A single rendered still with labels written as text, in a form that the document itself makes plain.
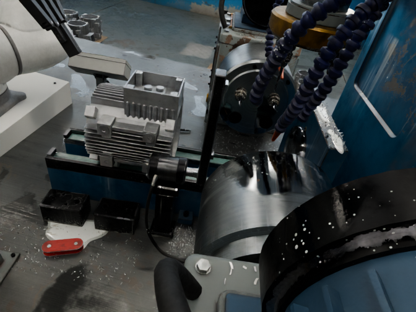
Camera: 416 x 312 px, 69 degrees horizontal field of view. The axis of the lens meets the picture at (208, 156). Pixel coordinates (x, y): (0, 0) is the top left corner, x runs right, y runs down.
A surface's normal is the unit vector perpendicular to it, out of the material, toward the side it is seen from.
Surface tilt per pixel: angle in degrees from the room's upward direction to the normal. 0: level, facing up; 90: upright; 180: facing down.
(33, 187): 0
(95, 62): 52
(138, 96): 90
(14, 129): 90
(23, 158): 0
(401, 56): 90
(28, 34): 48
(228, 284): 0
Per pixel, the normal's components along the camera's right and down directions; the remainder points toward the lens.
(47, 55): 0.76, 0.57
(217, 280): 0.15, -0.78
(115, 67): 0.03, 0.00
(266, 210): -0.21, -0.79
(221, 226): -0.67, -0.62
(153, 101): -0.07, 0.61
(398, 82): -0.99, -0.17
